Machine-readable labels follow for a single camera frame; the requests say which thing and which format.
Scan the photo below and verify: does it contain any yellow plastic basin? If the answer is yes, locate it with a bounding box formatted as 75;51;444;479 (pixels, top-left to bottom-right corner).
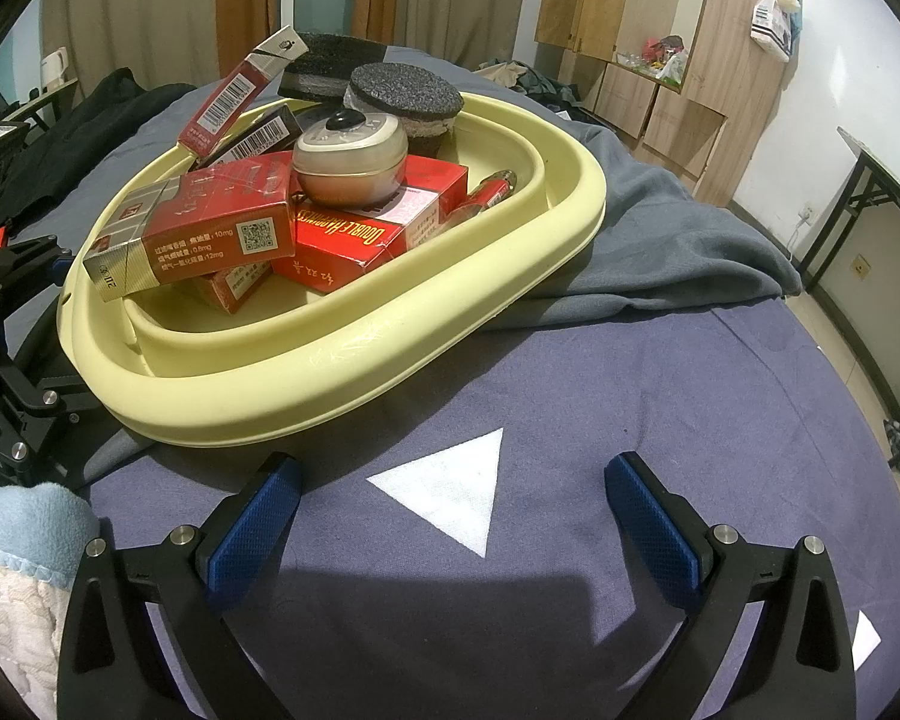
56;86;608;447

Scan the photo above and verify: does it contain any black frame desk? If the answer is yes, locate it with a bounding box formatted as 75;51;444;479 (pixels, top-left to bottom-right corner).
806;127;900;496

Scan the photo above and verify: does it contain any small dark round sponge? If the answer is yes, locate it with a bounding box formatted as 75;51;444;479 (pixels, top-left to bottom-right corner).
343;64;464;160

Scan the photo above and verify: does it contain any black clothing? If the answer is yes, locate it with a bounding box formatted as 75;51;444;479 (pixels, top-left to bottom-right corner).
0;67;196;218

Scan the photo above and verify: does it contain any beige curtain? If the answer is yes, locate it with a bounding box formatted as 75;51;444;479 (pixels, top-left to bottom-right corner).
41;0;222;110

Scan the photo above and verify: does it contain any white quilt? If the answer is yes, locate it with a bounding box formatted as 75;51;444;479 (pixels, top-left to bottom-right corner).
0;555;76;720

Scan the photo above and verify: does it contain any colourful clutter on wardrobe shelf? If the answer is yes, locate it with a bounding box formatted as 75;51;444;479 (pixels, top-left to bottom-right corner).
615;34;691;83

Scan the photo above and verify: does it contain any gold and red cigarette pack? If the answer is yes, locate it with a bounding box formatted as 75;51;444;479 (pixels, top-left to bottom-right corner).
82;151;297;302

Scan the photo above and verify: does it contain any red lighter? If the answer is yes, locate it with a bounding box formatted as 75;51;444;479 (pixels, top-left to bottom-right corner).
442;169;518;230

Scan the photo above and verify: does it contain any round cream jar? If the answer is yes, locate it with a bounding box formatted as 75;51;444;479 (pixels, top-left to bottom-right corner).
292;111;410;207

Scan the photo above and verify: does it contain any black cigarette pack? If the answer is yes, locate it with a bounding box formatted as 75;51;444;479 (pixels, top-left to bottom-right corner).
195;106;305;170

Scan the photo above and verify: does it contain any large dark round sponge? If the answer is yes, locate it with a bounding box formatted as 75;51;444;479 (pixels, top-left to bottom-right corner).
277;32;395;100

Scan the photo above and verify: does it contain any pile of clothes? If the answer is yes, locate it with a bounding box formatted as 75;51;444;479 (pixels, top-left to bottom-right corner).
480;56;593;112

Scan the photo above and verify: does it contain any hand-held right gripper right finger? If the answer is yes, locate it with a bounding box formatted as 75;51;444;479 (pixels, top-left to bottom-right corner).
604;452;860;720

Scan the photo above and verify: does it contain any hanging plastic bag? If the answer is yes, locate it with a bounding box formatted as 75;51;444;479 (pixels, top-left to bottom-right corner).
750;0;805;65

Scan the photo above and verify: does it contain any wooden wardrobe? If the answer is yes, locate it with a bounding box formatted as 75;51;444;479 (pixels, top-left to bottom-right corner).
532;0;805;205

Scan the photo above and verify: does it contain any white kettle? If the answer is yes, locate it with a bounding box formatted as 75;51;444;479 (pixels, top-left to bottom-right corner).
41;47;76;91

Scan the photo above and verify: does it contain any dark red white-top cigarette pack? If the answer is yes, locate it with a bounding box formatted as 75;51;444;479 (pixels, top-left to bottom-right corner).
176;24;308;158

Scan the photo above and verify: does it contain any red box with yellow print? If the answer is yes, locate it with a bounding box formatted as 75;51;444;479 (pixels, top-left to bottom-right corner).
270;154;470;293

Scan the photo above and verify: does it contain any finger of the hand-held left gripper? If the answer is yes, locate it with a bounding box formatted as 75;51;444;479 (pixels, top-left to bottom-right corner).
0;229;74;301
0;349;106;428

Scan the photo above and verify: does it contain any blue-grey table cloth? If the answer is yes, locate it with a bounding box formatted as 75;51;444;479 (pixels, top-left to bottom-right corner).
15;37;900;720

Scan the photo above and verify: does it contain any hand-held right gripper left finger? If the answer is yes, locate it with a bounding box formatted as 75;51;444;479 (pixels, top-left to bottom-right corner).
56;452;303;720

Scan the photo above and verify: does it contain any grey blanket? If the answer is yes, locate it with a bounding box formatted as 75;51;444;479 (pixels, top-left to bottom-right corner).
487;109;803;323

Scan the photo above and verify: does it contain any small red cigarette pack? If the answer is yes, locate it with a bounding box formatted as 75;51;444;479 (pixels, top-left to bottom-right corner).
199;259;275;314

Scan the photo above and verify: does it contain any light blue towel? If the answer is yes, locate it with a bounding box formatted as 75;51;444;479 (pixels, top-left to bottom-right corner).
0;480;110;593

